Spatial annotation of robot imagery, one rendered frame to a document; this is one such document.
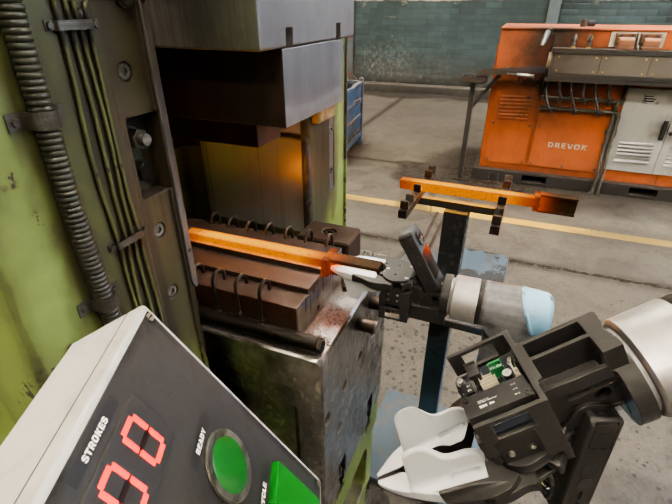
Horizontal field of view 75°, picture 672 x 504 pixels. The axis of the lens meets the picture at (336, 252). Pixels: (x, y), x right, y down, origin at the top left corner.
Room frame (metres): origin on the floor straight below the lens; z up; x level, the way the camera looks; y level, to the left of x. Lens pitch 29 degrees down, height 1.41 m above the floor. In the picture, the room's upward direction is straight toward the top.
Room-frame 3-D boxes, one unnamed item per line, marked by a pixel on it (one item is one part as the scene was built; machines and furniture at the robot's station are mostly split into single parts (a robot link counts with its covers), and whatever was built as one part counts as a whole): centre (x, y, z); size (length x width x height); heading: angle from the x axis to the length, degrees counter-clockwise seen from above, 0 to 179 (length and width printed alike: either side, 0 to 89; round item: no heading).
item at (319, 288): (0.75, 0.22, 0.96); 0.42 x 0.20 x 0.09; 68
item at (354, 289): (0.65, -0.03, 0.98); 0.09 x 0.03 x 0.06; 71
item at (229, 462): (0.23, 0.09, 1.09); 0.05 x 0.03 x 0.04; 158
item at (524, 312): (0.57, -0.28, 0.98); 0.11 x 0.08 x 0.09; 68
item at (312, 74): (0.75, 0.22, 1.32); 0.42 x 0.20 x 0.10; 68
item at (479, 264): (1.06, -0.32, 0.73); 0.40 x 0.30 x 0.02; 156
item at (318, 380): (0.81, 0.21, 0.69); 0.56 x 0.38 x 0.45; 68
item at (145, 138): (0.55, 0.24, 1.24); 0.03 x 0.03 x 0.07; 68
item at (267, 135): (0.79, 0.25, 1.24); 0.30 x 0.07 x 0.06; 68
